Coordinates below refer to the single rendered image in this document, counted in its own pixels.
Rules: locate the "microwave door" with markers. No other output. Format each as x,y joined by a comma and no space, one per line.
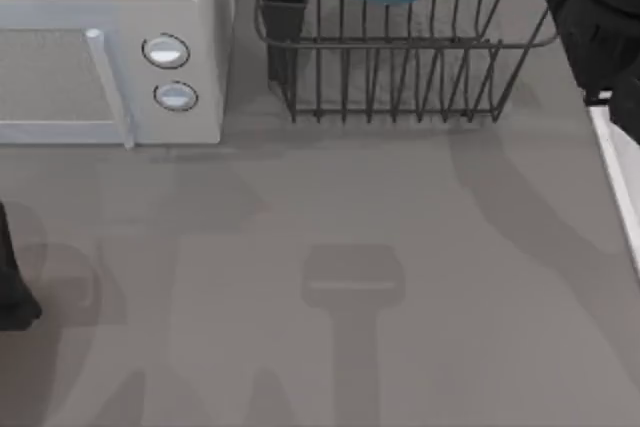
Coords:
45,77

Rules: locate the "large round microwave knob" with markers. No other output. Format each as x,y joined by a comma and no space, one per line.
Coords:
165,51

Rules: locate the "small round microwave knob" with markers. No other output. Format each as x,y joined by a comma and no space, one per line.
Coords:
175,96

